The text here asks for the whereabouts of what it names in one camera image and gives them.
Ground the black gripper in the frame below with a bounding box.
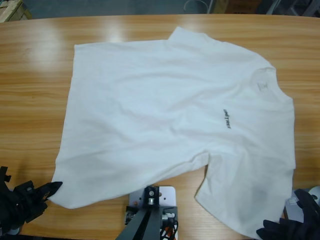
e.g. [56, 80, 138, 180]
[256, 216, 320, 240]
[0, 181, 63, 231]

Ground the white t-shirt with small print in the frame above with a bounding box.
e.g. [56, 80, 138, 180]
[51, 26, 297, 237]

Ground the black clamp block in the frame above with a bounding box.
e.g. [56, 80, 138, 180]
[124, 205, 179, 227]

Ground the cardboard boxes stack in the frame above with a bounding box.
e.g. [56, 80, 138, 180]
[0, 0, 33, 23]

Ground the brown cardboard box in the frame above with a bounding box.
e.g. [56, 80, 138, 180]
[226, 0, 260, 14]

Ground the yellow box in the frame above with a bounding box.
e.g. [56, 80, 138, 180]
[214, 0, 230, 14]

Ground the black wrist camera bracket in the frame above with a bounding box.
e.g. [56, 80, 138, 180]
[293, 189, 320, 221]
[0, 165, 12, 183]

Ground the orange cable bundle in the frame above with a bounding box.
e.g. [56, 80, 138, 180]
[159, 221, 180, 240]

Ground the white mount plate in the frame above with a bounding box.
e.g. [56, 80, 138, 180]
[128, 185, 177, 209]

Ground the grey metal frame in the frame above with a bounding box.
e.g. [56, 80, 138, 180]
[264, 0, 320, 18]

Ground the white cable loop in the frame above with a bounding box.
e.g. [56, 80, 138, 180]
[183, 0, 210, 13]

